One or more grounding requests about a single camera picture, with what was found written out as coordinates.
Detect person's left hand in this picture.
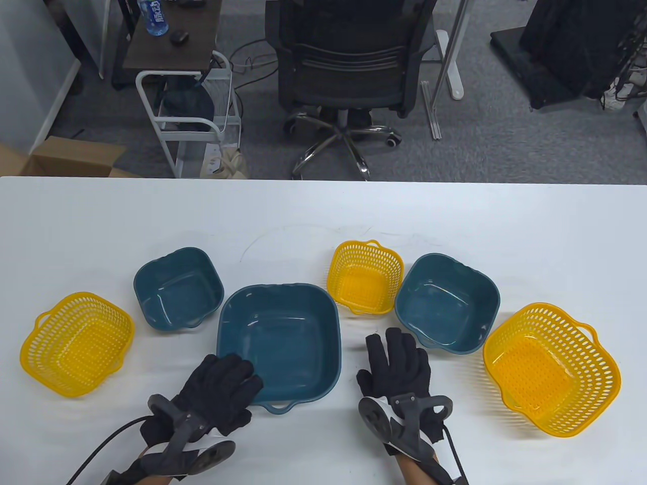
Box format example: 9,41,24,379
140,353,265,446

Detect person's right hand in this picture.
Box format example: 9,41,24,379
356,327,453,448

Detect person's right forearm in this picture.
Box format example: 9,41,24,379
396,452,455,485

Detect medium blue plastic bowl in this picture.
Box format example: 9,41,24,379
394,253,501,355

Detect small yellow plastic basket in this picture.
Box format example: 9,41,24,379
326,239,405,316

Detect large blue plastic bowl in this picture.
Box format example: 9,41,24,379
216,283,343,416

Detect small blue plastic bowl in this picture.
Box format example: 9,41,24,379
133,247,225,335

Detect large yellow plastic basket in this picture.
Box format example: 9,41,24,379
482,302,622,439

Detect medium yellow plastic basket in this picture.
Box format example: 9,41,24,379
19,292,136,398

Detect silver aluminium rails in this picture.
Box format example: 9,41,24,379
421,80,443,141

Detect white power strip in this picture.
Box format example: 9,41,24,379
200,145,250,180

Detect white desk leg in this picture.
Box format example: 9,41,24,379
434,0,465,101

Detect black office chair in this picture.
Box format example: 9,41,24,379
276,0,438,181

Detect brown cardboard box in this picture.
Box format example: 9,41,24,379
0,135,146,178

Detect dark bag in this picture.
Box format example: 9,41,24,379
160,88,215,133

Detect white metal trolley cart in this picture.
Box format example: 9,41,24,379
135,50,243,179

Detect black cloth covered stand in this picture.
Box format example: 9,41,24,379
489,0,647,111

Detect dark brown side table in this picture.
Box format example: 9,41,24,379
112,0,223,90

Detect blue label water bottle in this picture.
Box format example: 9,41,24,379
136,0,169,37

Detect white partition panel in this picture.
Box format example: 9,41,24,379
0,0,82,155

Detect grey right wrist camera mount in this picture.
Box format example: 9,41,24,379
358,394,454,463

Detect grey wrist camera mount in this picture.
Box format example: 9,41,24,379
358,394,454,463
147,394,237,478

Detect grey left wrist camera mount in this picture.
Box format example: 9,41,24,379
147,394,237,478

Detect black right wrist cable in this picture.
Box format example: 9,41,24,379
441,425,469,485

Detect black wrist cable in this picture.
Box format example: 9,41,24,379
66,414,153,485
441,425,469,485

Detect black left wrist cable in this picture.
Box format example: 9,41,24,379
66,414,153,485

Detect grey floor cable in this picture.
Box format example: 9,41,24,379
228,38,280,92

